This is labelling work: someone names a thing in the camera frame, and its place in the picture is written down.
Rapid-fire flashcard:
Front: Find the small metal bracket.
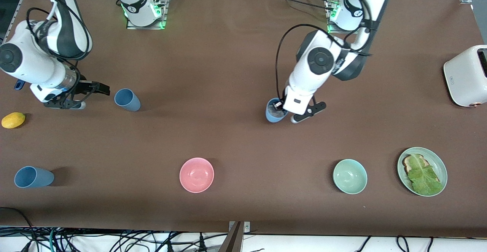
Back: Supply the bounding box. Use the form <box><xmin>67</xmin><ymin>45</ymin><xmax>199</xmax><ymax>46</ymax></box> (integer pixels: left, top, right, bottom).
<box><xmin>228</xmin><ymin>222</ymin><xmax>251</xmax><ymax>233</ymax></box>

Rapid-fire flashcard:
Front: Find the pink bowl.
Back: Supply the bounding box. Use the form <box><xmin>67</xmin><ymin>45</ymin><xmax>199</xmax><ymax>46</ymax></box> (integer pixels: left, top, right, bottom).
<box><xmin>179</xmin><ymin>157</ymin><xmax>215</xmax><ymax>193</ymax></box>

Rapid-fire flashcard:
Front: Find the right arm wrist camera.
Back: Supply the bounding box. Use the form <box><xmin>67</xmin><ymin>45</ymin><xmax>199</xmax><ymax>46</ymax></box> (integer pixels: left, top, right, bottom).
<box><xmin>43</xmin><ymin>97</ymin><xmax>86</xmax><ymax>110</ymax></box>

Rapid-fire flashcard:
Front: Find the brown table mat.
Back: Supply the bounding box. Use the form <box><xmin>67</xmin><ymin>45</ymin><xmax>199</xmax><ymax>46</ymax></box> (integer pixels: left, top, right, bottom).
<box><xmin>0</xmin><ymin>0</ymin><xmax>487</xmax><ymax>239</ymax></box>

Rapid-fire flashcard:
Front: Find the light blue plastic cup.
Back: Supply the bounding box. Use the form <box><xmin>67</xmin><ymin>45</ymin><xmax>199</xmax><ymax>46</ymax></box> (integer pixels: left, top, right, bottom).
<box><xmin>265</xmin><ymin>97</ymin><xmax>289</xmax><ymax>123</ymax></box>

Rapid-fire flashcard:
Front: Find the toasted bread slice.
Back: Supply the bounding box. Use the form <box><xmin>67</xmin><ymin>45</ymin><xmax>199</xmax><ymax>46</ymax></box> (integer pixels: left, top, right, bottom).
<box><xmin>403</xmin><ymin>154</ymin><xmax>431</xmax><ymax>176</ymax></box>

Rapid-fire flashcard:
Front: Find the dark stand post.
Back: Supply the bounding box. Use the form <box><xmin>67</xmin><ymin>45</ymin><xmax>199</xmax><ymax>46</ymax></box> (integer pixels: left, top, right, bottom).
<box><xmin>218</xmin><ymin>222</ymin><xmax>244</xmax><ymax>252</ymax></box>

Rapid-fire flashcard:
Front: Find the yellow lemon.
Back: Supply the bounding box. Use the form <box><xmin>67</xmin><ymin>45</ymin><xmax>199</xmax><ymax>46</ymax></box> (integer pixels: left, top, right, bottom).
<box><xmin>1</xmin><ymin>112</ymin><xmax>26</xmax><ymax>129</ymax></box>

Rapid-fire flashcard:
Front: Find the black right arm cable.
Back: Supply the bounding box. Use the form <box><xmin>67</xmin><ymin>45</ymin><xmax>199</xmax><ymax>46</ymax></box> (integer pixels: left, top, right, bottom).
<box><xmin>26</xmin><ymin>8</ymin><xmax>94</xmax><ymax>102</ymax></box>

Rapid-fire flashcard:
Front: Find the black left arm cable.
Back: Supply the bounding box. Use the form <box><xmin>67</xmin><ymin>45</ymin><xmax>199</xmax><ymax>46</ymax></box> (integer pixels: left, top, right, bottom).
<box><xmin>275</xmin><ymin>24</ymin><xmax>373</xmax><ymax>104</ymax></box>

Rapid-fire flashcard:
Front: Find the dusty blue plastic cup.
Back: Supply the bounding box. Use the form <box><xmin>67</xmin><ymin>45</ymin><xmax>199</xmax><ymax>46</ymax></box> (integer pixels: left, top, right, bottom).
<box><xmin>14</xmin><ymin>166</ymin><xmax>55</xmax><ymax>188</ymax></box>
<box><xmin>114</xmin><ymin>88</ymin><xmax>141</xmax><ymax>112</ymax></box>

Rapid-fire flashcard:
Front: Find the pale green ribbed plate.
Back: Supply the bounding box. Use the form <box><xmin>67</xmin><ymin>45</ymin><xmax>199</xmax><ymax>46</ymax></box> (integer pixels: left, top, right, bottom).
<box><xmin>397</xmin><ymin>147</ymin><xmax>448</xmax><ymax>197</ymax></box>

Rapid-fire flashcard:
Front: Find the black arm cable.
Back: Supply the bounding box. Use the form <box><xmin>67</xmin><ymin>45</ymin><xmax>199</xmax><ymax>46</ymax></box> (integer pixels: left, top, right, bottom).
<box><xmin>26</xmin><ymin>8</ymin><xmax>94</xmax><ymax>102</ymax></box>
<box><xmin>275</xmin><ymin>24</ymin><xmax>373</xmax><ymax>104</ymax></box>

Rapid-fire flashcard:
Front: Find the pale green bowl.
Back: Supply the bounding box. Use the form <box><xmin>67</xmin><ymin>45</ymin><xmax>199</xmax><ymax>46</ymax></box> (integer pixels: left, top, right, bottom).
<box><xmin>333</xmin><ymin>159</ymin><xmax>368</xmax><ymax>195</ymax></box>

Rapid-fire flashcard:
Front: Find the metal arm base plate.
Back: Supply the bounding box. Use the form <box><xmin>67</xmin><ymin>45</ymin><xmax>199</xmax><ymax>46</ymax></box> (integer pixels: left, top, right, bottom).
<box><xmin>126</xmin><ymin>0</ymin><xmax>167</xmax><ymax>30</ymax></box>
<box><xmin>326</xmin><ymin>0</ymin><xmax>368</xmax><ymax>35</ymax></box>

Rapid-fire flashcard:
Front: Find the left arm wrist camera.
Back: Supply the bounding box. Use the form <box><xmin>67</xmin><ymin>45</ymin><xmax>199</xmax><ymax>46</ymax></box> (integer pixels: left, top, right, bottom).
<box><xmin>291</xmin><ymin>102</ymin><xmax>327</xmax><ymax>124</ymax></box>

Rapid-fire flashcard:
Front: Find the white toaster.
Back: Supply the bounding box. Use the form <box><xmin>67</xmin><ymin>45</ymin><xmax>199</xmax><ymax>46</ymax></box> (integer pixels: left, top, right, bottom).
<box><xmin>443</xmin><ymin>45</ymin><xmax>487</xmax><ymax>108</ymax></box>

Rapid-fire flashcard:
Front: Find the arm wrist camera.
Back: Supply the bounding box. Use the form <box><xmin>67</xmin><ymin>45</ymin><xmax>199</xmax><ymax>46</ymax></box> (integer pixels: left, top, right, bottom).
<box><xmin>291</xmin><ymin>102</ymin><xmax>327</xmax><ymax>124</ymax></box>
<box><xmin>43</xmin><ymin>97</ymin><xmax>86</xmax><ymax>110</ymax></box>

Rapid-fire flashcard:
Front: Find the green lettuce leaf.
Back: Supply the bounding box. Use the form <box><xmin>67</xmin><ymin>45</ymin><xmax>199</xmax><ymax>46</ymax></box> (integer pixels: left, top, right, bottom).
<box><xmin>407</xmin><ymin>155</ymin><xmax>444</xmax><ymax>196</ymax></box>

